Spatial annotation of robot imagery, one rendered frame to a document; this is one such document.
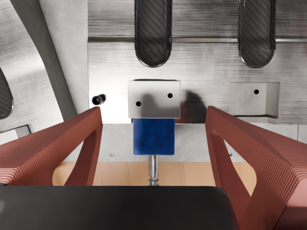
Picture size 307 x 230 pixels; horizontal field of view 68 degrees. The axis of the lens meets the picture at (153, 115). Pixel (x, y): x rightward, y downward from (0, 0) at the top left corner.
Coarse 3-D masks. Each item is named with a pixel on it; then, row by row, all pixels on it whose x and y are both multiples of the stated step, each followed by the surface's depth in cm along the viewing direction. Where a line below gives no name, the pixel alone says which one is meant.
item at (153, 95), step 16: (128, 96) 21; (144, 96) 21; (160, 96) 21; (176, 96) 21; (128, 112) 22; (144, 112) 22; (160, 112) 22; (176, 112) 22; (144, 128) 23; (160, 128) 23; (144, 144) 23; (160, 144) 23
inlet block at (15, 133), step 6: (24, 126) 27; (6, 132) 25; (12, 132) 25; (18, 132) 26; (24, 132) 27; (30, 132) 28; (0, 138) 25; (6, 138) 25; (12, 138) 25; (0, 144) 25
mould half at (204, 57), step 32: (96, 0) 24; (128, 0) 24; (192, 0) 24; (224, 0) 24; (288, 0) 24; (96, 32) 24; (128, 32) 24; (192, 32) 24; (224, 32) 24; (288, 32) 24; (96, 64) 24; (128, 64) 24; (192, 64) 24; (224, 64) 24; (288, 64) 24; (192, 96) 24; (224, 96) 24; (288, 96) 24
